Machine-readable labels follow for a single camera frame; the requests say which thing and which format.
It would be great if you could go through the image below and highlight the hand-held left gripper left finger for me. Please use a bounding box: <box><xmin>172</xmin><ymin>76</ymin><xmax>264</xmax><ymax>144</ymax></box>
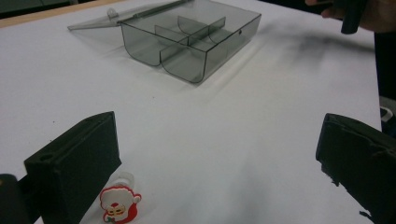
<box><xmin>23</xmin><ymin>111</ymin><xmax>122</xmax><ymax>224</ymax></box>

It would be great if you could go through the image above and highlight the santa claus rubber charm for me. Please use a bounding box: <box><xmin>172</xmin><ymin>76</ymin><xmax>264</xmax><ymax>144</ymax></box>
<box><xmin>99</xmin><ymin>171</ymin><xmax>143</xmax><ymax>224</ymax></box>

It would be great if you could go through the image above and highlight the clear grey plastic compartment box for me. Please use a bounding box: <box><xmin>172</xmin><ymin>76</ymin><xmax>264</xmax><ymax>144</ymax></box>
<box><xmin>67</xmin><ymin>0</ymin><xmax>262</xmax><ymax>84</ymax></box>

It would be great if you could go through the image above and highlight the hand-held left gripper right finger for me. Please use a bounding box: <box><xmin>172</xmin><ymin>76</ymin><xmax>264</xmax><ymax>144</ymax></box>
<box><xmin>315</xmin><ymin>113</ymin><xmax>396</xmax><ymax>224</ymax></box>

